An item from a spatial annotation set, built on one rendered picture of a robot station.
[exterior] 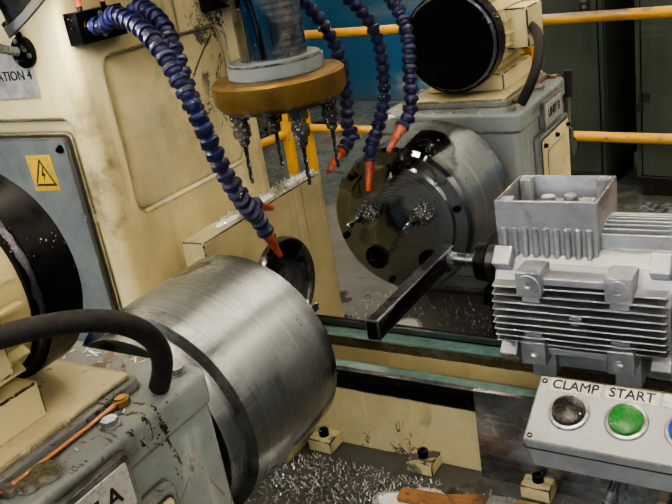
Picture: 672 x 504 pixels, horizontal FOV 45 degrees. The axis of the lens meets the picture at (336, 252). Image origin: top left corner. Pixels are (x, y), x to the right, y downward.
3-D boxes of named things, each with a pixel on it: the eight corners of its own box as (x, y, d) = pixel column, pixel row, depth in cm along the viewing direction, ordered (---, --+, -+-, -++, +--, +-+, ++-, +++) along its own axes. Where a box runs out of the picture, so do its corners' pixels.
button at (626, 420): (606, 439, 72) (603, 429, 70) (613, 410, 73) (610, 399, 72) (642, 445, 70) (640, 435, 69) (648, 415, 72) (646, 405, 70)
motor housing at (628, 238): (496, 383, 101) (483, 241, 94) (541, 316, 116) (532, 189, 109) (668, 408, 91) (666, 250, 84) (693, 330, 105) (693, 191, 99)
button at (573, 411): (550, 429, 74) (547, 419, 73) (558, 401, 76) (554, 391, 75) (583, 435, 73) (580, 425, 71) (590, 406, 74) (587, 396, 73)
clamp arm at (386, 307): (440, 261, 126) (363, 339, 106) (438, 243, 125) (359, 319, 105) (461, 262, 124) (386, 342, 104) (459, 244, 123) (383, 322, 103)
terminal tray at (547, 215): (497, 257, 99) (492, 201, 96) (525, 226, 107) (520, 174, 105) (598, 263, 93) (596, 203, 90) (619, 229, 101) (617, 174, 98)
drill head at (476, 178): (322, 304, 138) (297, 164, 129) (422, 217, 170) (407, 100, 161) (459, 320, 125) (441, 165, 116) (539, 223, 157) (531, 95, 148)
